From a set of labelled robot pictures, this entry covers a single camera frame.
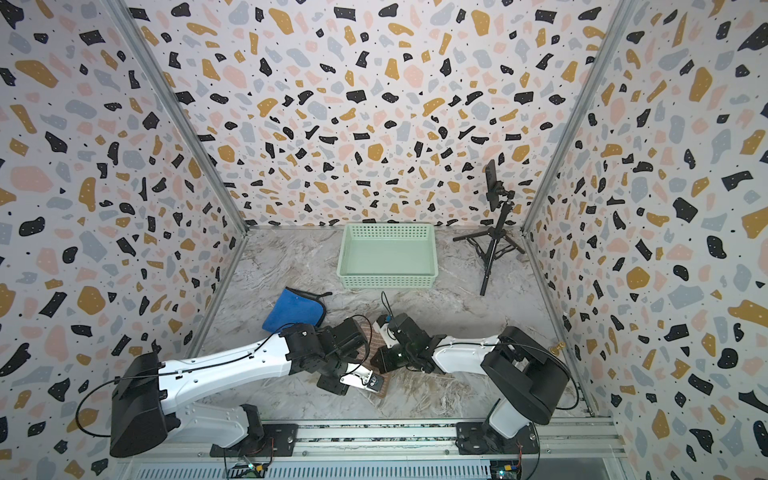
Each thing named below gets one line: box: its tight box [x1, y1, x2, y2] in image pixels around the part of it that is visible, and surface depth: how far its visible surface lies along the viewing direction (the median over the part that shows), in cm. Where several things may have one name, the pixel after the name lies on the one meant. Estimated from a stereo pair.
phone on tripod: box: [485, 159, 499, 212], surface depth 89 cm
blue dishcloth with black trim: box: [262, 287, 333, 333], surface depth 99 cm
